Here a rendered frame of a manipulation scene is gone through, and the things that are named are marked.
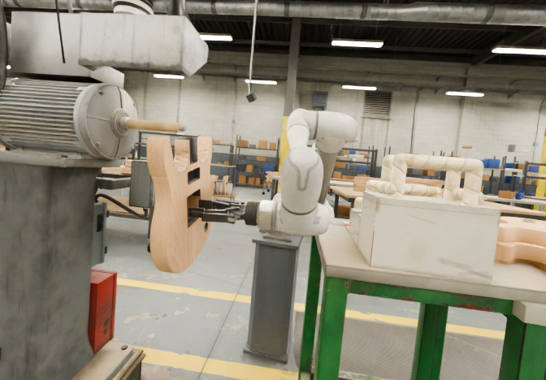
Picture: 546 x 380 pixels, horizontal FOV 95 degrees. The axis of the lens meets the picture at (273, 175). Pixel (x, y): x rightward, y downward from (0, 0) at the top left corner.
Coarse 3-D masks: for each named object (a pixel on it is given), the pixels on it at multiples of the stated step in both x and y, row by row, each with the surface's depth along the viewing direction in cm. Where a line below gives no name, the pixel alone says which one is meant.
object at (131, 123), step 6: (132, 120) 84; (138, 120) 84; (144, 120) 84; (132, 126) 84; (138, 126) 84; (144, 126) 83; (150, 126) 83; (156, 126) 83; (162, 126) 82; (168, 126) 82; (174, 126) 82
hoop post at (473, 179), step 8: (480, 168) 58; (472, 176) 58; (480, 176) 58; (464, 184) 60; (472, 184) 58; (480, 184) 58; (464, 192) 60; (472, 192) 58; (464, 200) 59; (472, 200) 58
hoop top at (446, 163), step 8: (408, 160) 60; (416, 160) 59; (424, 160) 59; (432, 160) 59; (440, 160) 59; (448, 160) 59; (456, 160) 58; (464, 160) 58; (472, 160) 58; (432, 168) 60; (440, 168) 59; (448, 168) 59; (456, 168) 59; (464, 168) 58; (472, 168) 58
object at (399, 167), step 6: (396, 162) 60; (402, 162) 60; (396, 168) 60; (402, 168) 60; (396, 174) 60; (402, 174) 60; (396, 180) 60; (402, 180) 60; (396, 186) 60; (402, 186) 60; (396, 192) 60; (402, 192) 60; (402, 198) 61
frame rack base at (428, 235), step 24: (384, 216) 60; (408, 216) 59; (432, 216) 58; (456, 216) 58; (480, 216) 57; (360, 240) 72; (384, 240) 60; (408, 240) 59; (432, 240) 59; (456, 240) 58; (480, 240) 57; (384, 264) 60; (408, 264) 60; (432, 264) 59; (456, 264) 58; (480, 264) 58
